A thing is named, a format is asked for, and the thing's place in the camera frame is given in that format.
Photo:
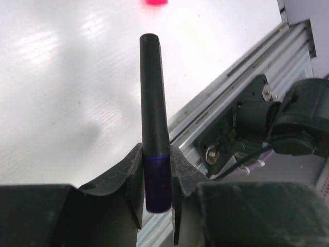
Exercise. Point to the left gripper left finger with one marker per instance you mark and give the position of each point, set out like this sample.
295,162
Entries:
106,211

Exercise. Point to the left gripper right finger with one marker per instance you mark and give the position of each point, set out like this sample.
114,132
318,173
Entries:
208,213

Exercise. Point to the purple highlighter black body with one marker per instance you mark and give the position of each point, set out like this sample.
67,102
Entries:
155,136

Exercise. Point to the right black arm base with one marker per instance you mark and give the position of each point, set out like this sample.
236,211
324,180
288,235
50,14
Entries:
240,129

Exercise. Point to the pink highlighter black body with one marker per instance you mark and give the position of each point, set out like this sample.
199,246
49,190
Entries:
156,2

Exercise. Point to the aluminium front rail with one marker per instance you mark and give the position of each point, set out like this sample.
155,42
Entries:
284,58

